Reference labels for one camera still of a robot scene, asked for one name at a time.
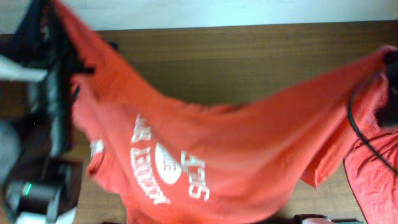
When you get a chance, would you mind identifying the folded dark navy garment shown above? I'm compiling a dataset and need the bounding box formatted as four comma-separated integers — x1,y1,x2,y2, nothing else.
108,42,118,50

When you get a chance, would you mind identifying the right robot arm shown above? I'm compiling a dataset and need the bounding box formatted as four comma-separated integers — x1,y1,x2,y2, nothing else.
376,50,397,128

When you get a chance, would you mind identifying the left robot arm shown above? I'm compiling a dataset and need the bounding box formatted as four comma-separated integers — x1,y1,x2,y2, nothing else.
1,1,94,223

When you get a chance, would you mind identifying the red printed soccer t-shirt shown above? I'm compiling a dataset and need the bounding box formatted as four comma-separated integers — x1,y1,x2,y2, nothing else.
55,1,393,223

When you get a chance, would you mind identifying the right black camera cable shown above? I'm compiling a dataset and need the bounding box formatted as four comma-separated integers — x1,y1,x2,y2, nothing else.
346,71,398,177

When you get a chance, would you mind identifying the red garment at right edge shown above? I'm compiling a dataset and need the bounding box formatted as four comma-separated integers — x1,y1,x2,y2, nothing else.
343,74,398,224

